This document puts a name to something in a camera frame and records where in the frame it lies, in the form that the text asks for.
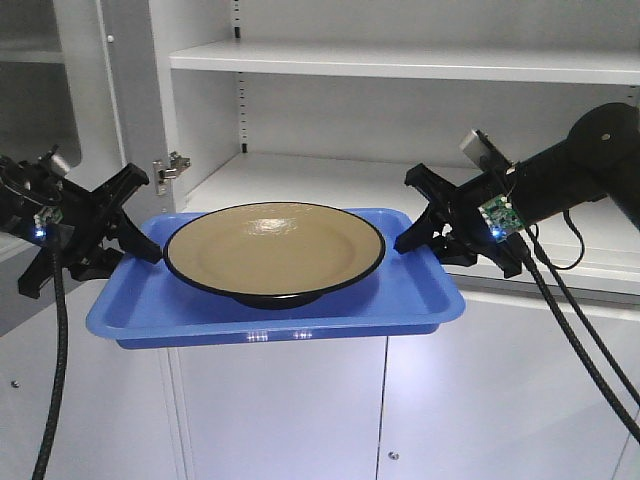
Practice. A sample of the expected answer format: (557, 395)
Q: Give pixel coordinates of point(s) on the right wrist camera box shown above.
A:
(477, 146)

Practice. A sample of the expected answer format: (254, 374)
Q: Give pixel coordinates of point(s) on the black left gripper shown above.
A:
(94, 233)

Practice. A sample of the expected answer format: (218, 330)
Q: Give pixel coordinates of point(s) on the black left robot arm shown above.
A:
(94, 230)

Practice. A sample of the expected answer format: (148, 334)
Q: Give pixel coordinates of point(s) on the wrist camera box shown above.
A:
(55, 162)
(477, 146)

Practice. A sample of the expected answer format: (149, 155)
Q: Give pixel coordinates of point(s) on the grey cabinet upper shelf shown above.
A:
(412, 62)

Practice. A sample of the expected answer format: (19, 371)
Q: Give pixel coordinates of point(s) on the metal door hinge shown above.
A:
(164, 174)

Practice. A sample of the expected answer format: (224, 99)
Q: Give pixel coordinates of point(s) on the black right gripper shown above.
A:
(452, 227)

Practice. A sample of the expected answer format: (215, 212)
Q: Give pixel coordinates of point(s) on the grey cabinet door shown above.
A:
(81, 75)

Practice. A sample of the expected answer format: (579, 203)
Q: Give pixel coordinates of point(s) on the green circuit board left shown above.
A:
(44, 217)

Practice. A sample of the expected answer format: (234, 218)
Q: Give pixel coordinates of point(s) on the green circuit board right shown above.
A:
(501, 217)

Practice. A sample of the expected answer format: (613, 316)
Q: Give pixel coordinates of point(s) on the blue plastic tray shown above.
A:
(144, 305)

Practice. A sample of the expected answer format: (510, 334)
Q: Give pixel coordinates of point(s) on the grey metal cabinet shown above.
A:
(495, 394)

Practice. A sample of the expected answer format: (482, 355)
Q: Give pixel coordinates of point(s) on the beige plate with black rim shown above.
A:
(275, 255)

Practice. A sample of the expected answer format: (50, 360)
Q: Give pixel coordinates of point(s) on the green circuit board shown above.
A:
(44, 217)
(501, 217)

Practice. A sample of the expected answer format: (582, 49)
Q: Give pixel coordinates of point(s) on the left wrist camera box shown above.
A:
(55, 162)

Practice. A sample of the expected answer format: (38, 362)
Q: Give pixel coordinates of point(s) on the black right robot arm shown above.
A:
(598, 158)

